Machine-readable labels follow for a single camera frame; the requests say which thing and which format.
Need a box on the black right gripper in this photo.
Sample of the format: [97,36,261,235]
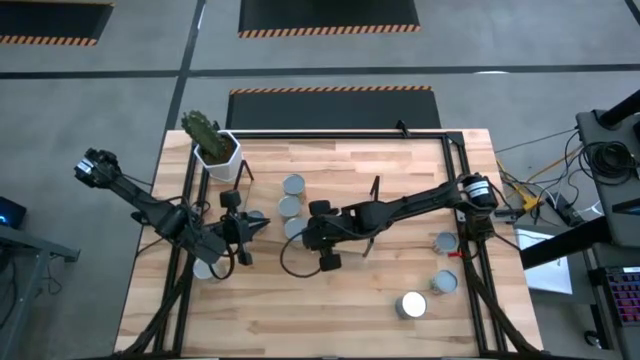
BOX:
[298,198,361,273]

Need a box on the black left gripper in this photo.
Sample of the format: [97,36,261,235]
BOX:
[219,188,272,267]

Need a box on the blue tomatoes label tin can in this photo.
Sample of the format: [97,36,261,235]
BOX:
[283,216,309,243]

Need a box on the short mandarin oranges tin can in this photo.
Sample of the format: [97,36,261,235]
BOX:
[246,208,267,234]

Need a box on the tin can grey lid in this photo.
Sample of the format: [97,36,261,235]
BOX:
[430,269,459,296]
[277,194,303,220]

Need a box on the pineapple label tin can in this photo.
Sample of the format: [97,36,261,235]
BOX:
[281,172,307,198]

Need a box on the wooden shelf black metal frame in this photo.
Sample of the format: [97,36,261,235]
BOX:
[227,159,381,259]

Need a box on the green oranges label tin can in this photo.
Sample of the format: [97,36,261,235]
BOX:
[192,256,227,281]

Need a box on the peaches label tin can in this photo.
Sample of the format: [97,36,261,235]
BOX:
[432,230,460,256]

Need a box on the white plant pot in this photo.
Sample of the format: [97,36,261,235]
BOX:
[192,130,246,184]

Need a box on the green cactus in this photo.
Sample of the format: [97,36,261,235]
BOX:
[180,109,235,165]

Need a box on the black mat hazard stripe edge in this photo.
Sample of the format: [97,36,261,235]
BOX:
[225,85,443,132]
[237,0,422,40]
[0,0,116,48]

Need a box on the grey metal stand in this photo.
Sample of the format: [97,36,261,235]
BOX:
[0,224,81,360]

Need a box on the black device blue light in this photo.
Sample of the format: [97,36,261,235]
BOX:
[0,196,29,231]

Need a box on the white paper sheet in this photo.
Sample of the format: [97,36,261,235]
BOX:
[514,227,575,296]

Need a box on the black diagonal beam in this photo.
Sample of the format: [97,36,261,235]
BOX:
[519,214,614,271]

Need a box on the black power adapter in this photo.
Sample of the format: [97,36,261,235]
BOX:
[547,192,581,227]

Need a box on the backlit keyboard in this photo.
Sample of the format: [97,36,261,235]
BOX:
[602,266,640,329]

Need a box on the black pole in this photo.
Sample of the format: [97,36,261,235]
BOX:
[597,88,640,129]

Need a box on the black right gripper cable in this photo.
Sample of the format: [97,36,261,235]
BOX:
[279,233,326,279]

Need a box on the black aluminium rig frame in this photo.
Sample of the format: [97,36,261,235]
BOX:
[113,129,545,360]

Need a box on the yellow cable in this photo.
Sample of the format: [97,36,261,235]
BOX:
[497,144,584,214]

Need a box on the coiled black cable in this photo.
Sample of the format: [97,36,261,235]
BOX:
[579,140,640,186]

